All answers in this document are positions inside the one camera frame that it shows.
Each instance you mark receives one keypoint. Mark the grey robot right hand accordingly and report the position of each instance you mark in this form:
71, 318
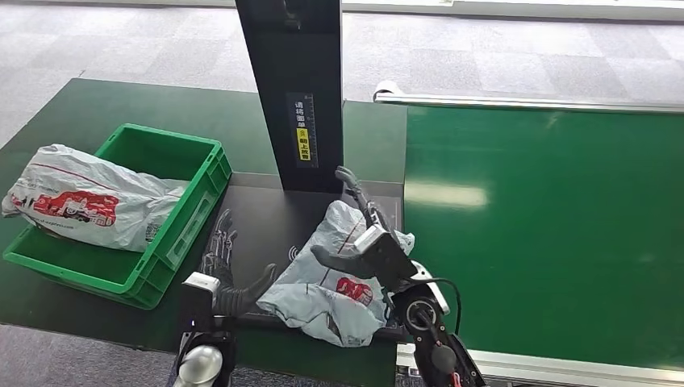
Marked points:
342, 262

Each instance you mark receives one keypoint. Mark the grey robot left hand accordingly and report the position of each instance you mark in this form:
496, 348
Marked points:
235, 299

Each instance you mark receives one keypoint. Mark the grey courier bag red print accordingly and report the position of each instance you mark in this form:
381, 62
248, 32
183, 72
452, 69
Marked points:
80, 176
315, 299

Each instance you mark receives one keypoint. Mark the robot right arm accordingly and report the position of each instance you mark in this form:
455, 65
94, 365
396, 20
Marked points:
427, 342

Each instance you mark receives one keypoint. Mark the black inbound scanning machine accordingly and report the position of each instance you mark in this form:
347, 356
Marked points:
299, 64

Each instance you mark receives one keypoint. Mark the green conveyor belt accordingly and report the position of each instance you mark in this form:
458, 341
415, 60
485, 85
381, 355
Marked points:
561, 224

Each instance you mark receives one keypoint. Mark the green plastic crate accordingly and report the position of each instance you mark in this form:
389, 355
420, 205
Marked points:
187, 235

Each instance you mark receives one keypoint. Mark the yellow and black label sticker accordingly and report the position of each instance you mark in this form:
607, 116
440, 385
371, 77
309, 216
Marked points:
303, 144

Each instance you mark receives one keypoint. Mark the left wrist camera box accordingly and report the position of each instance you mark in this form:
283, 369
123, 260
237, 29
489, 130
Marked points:
199, 288

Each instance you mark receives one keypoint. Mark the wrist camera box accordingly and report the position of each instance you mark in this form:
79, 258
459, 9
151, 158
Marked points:
199, 288
387, 256

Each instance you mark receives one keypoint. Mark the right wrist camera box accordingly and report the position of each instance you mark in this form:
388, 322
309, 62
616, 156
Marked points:
387, 256

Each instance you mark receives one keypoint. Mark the silver conveyor side rail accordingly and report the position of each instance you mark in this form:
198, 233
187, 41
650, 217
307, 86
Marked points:
561, 371
534, 101

